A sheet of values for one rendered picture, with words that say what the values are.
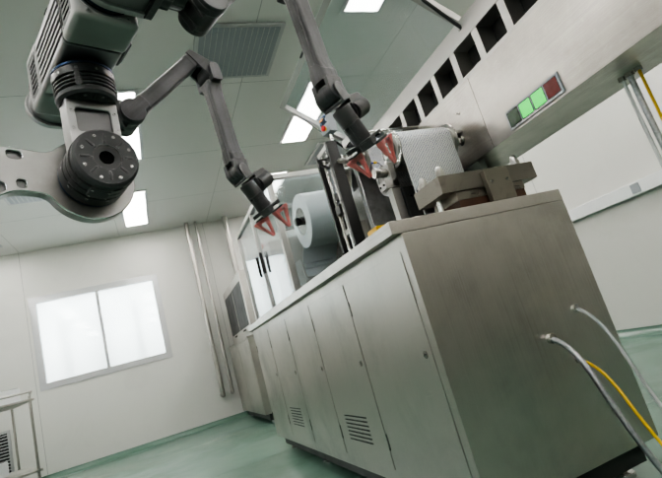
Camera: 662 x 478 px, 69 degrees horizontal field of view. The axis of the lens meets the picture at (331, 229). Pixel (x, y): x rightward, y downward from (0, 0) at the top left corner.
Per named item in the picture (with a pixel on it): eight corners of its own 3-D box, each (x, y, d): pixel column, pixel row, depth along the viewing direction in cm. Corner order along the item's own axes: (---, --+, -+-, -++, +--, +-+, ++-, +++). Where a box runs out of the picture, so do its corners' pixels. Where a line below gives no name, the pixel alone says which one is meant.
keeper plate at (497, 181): (490, 203, 157) (479, 171, 160) (513, 198, 161) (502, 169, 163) (495, 200, 155) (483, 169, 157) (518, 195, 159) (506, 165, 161)
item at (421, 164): (418, 199, 173) (402, 153, 177) (470, 190, 182) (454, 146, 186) (418, 199, 173) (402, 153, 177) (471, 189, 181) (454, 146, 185)
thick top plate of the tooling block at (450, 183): (419, 210, 167) (413, 194, 168) (507, 193, 182) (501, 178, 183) (442, 193, 152) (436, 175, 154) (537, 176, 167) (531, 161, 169)
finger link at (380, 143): (387, 165, 138) (368, 138, 137) (406, 154, 133) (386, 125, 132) (377, 174, 133) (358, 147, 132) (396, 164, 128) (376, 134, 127)
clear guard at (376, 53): (285, 105, 277) (285, 105, 277) (361, 146, 285) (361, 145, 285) (347, -41, 182) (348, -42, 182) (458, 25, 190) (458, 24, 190)
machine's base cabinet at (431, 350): (280, 449, 344) (251, 331, 363) (360, 421, 368) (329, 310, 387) (505, 566, 117) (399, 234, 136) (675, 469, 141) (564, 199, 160)
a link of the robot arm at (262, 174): (224, 175, 168) (236, 165, 162) (244, 163, 176) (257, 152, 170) (245, 203, 169) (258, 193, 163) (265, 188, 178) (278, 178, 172)
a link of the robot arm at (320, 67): (267, -19, 140) (289, -46, 133) (283, -14, 144) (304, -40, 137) (312, 113, 133) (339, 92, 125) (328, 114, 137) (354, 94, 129)
